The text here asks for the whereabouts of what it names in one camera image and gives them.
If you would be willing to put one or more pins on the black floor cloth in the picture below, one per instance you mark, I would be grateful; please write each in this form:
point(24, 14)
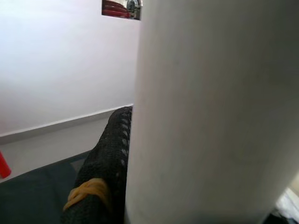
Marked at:
point(35, 193)

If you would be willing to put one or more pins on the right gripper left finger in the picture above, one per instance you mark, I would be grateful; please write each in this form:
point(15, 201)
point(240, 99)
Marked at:
point(105, 158)

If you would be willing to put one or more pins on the black countertop appliance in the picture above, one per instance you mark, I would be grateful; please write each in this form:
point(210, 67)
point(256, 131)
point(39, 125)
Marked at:
point(135, 7)

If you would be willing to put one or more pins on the red pot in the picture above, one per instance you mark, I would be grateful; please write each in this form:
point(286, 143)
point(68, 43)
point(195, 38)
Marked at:
point(114, 9)

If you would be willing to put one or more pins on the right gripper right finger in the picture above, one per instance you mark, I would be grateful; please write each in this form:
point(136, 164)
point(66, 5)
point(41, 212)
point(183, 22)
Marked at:
point(278, 218)

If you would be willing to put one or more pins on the yellow rubber band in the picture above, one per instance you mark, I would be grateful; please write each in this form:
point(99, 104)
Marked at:
point(88, 187)

